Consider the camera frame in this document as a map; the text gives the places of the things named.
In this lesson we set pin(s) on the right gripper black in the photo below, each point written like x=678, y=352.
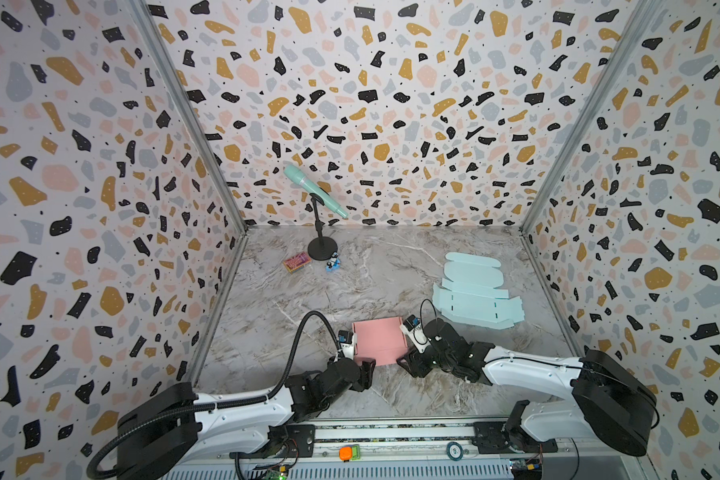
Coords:
x=415, y=360

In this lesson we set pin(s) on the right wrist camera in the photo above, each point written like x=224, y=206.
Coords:
x=412, y=329

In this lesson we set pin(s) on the orange button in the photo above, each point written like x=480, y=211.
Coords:
x=349, y=453

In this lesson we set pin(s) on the mint flat paper box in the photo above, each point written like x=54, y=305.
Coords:
x=471, y=293

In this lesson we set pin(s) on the small pink card box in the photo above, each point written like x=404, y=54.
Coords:
x=297, y=262

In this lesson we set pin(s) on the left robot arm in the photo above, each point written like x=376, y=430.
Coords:
x=179, y=424

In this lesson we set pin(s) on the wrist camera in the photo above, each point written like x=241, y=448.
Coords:
x=412, y=329
x=348, y=343

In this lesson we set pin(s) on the pink paper box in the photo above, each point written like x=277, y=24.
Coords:
x=381, y=340

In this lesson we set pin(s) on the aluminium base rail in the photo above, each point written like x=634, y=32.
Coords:
x=418, y=448

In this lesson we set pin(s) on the black microphone stand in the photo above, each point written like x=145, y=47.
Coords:
x=321, y=248

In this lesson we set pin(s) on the small blue toy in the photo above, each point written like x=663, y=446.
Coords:
x=333, y=263

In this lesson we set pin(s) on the mint green microphone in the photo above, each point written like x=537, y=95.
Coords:
x=300, y=179

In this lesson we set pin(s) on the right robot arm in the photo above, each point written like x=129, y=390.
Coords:
x=593, y=395

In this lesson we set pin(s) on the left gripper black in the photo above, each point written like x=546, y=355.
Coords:
x=360, y=372

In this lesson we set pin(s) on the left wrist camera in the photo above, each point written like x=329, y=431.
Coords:
x=348, y=343

